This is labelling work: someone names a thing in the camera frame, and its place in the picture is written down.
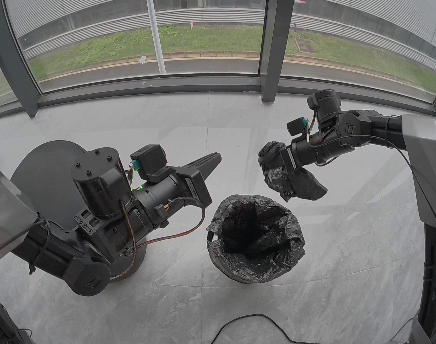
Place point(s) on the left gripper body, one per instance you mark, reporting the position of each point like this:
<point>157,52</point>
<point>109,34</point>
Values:
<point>160,195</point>

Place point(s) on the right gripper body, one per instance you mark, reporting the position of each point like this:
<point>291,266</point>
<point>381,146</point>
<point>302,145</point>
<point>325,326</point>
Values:
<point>304,152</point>

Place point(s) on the black plastic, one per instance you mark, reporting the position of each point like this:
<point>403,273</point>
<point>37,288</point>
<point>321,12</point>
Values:
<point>304,186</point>

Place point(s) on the black plastic bag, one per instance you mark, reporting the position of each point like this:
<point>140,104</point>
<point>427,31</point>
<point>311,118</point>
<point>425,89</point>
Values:
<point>261,263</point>

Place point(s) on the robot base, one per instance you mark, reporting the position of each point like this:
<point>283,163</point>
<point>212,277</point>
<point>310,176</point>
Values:
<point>418,335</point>

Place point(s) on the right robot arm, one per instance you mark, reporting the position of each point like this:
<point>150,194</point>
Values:
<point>418,134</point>

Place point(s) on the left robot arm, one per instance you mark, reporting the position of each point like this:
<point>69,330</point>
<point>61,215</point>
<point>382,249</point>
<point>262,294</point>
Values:
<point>96,185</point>

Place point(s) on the window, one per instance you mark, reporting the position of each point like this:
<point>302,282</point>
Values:
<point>268,48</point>

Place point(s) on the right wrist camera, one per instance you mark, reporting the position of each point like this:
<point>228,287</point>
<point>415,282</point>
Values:
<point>296,127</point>

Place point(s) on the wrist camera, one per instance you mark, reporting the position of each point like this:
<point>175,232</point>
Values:
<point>296,127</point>
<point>149,158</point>

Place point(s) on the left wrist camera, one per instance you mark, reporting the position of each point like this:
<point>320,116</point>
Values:
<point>149,158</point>

